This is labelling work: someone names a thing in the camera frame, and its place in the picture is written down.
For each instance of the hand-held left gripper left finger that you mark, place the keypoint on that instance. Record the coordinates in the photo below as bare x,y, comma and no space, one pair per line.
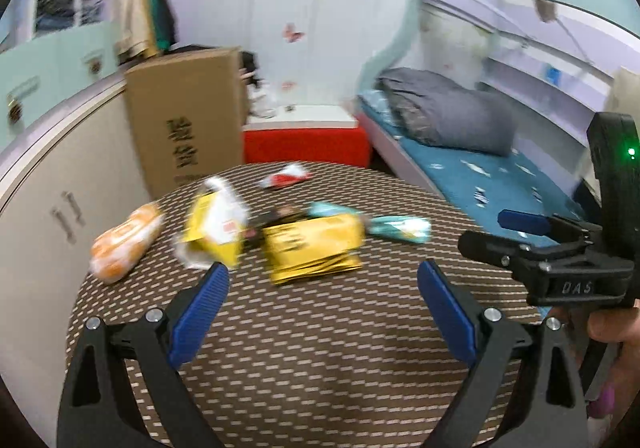
200,313

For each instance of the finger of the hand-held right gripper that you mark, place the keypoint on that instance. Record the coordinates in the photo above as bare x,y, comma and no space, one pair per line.
525,220
485,245

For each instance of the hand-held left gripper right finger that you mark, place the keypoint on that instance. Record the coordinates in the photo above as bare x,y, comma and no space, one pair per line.
445,308

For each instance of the yellow white carton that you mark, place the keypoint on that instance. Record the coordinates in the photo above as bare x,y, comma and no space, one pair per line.
210,228

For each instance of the orange bread wrapper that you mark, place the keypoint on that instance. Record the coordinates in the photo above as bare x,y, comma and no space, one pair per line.
125,243

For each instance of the yellow packet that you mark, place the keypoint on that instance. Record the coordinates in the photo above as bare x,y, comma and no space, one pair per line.
310,245

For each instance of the red white wrapper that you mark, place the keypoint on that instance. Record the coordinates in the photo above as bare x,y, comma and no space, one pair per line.
287,176

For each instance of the person's right hand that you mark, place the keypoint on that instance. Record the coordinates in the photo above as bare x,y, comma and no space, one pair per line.
615,328

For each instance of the blue patterned bed sheet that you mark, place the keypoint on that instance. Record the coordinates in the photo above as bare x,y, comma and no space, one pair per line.
460,178

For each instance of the grey duvet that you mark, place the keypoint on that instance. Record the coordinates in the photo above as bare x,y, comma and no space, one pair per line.
450,113

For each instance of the cream hanging shirt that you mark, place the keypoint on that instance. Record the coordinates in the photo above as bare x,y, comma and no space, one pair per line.
625,93

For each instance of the small blue box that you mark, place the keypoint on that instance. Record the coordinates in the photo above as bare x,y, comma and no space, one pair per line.
553,74

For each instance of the beige low cabinet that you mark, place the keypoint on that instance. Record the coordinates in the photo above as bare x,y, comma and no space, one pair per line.
40,253

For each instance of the light blue pillow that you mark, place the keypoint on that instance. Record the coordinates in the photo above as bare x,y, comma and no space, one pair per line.
372,103

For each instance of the red storage bench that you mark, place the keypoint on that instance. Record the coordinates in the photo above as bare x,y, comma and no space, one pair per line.
300,143

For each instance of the cardboard box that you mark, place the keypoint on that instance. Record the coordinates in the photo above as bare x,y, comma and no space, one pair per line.
185,103

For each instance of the brown hanging object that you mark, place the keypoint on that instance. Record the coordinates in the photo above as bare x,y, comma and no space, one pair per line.
546,10

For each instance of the white plastic bag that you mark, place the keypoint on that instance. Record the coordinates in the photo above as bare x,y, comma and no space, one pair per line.
260,96

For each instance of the small faint butterfly sticker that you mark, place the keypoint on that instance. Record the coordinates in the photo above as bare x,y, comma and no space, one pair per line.
287,86

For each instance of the pine cone ornament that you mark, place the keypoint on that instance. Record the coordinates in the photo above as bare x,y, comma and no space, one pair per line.
94,66
15,112

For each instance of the pink butterfly sticker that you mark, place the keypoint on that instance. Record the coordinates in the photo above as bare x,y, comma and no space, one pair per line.
293,32

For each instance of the stair shelf cabinet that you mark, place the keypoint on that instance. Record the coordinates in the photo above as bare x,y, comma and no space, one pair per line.
50,53

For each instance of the dark hanging garment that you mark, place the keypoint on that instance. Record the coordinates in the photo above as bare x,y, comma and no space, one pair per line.
167,8

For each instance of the green hanging garment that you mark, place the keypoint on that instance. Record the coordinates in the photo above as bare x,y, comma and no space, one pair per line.
156,8

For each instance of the cream hanging jacket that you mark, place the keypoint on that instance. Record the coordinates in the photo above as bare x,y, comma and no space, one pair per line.
132,3

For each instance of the folded blue clothes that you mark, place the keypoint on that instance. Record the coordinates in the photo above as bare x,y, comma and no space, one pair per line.
92,12

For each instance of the folded dark clothes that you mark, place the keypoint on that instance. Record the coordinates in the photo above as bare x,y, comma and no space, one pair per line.
57,8

